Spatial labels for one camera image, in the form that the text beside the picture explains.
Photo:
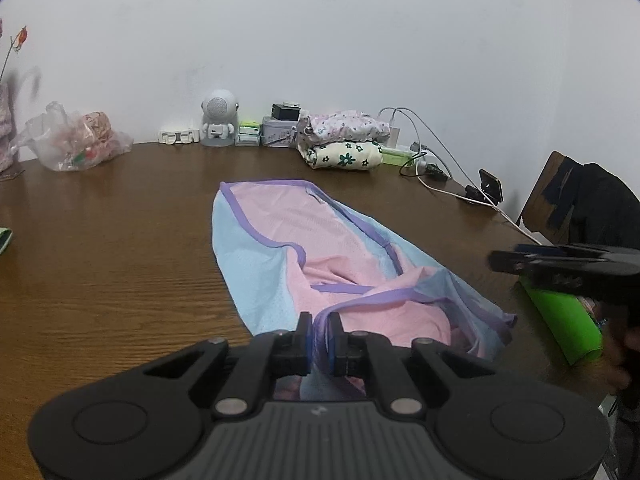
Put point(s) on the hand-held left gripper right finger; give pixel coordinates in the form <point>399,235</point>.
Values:
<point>331,344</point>

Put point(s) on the green power strip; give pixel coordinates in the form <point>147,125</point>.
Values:
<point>400,156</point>

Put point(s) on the black clip stand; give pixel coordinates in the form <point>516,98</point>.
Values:
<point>472,193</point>

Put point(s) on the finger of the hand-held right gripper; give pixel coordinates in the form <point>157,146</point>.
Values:
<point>510,262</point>
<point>535,248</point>

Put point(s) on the grey tin box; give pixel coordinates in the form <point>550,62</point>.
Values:
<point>277,132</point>

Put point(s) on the dried rose bouquet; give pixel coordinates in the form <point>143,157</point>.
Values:
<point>20,39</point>

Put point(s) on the bright green mat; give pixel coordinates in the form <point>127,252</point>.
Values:
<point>560,320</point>

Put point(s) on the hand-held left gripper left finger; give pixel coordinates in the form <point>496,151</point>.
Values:
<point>305,344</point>

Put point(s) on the black cloth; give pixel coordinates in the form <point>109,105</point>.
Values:
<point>605,205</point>

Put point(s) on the light green pouch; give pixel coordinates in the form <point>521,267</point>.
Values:
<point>4,241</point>

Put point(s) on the pink and blue mesh garment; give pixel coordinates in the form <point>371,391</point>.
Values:
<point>320,240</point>

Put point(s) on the clear plastic bag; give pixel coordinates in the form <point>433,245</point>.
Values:
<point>75,140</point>

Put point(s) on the white robot speaker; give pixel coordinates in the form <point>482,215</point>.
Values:
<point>219,110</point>

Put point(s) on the white charger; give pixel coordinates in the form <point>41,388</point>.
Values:
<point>394,132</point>

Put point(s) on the green and white box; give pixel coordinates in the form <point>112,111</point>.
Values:
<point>248,135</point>

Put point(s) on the phone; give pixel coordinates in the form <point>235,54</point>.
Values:
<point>491,186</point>

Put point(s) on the folded cream floral clothes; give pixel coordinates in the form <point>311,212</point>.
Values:
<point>345,156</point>

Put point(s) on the folded purple floral clothes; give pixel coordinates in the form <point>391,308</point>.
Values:
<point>345,124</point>

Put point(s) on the wooden chair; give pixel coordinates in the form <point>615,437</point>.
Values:
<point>542,195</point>

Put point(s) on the small black box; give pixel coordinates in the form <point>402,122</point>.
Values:
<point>285,111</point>

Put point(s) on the person's right hand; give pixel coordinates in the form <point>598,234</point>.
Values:
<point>616,355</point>

